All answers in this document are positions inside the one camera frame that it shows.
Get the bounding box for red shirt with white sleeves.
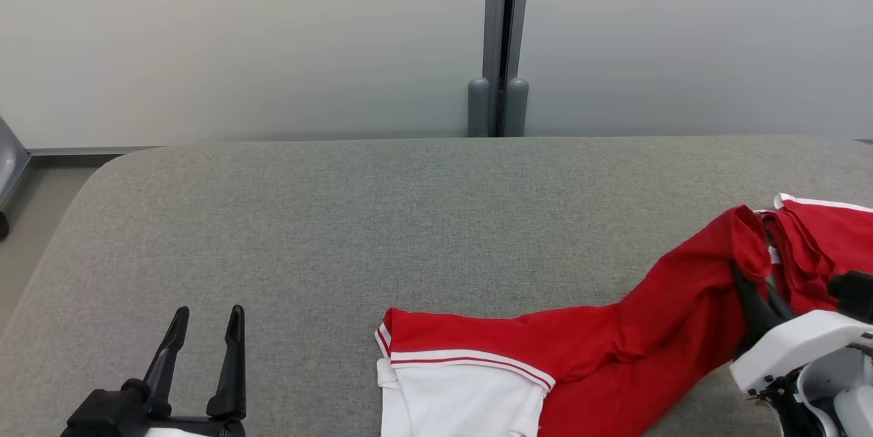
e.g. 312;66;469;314
375;205;775;437

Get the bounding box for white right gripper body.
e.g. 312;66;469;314
730;311;873;393

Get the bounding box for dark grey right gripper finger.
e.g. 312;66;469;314
767;279;795;320
733;265;778;356

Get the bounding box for grey partition base rail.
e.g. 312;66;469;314
27;146;161;157

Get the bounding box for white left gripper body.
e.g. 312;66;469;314
143;417;246;437

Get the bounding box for grey metal stand leg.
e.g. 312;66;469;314
0;117;31;240

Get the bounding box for grey rounded partition foot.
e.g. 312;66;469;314
467;78;490;138
505;78;529;137

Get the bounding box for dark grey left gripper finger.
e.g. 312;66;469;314
140;306;190;417
207;305;246;417

